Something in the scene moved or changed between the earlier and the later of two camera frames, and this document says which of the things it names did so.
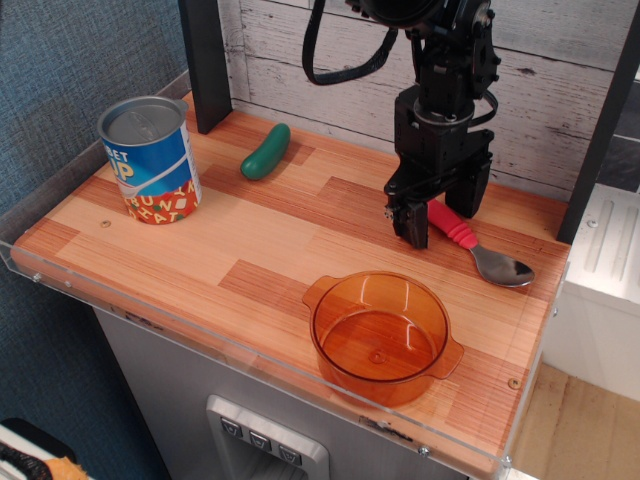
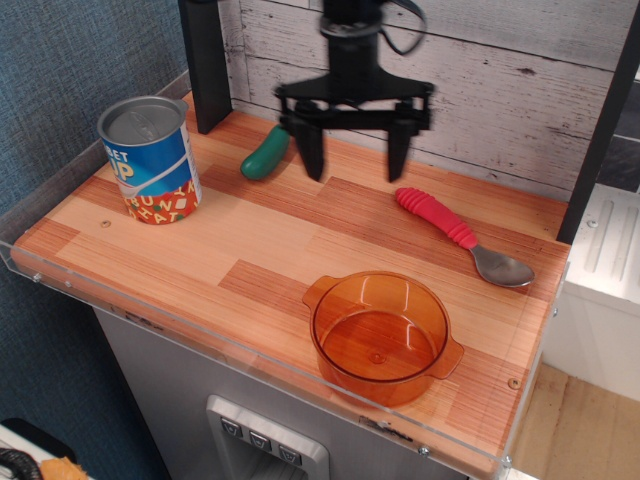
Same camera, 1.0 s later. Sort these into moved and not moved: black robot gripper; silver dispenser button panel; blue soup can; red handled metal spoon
Moved: black robot gripper
Not moved: blue soup can; red handled metal spoon; silver dispenser button panel
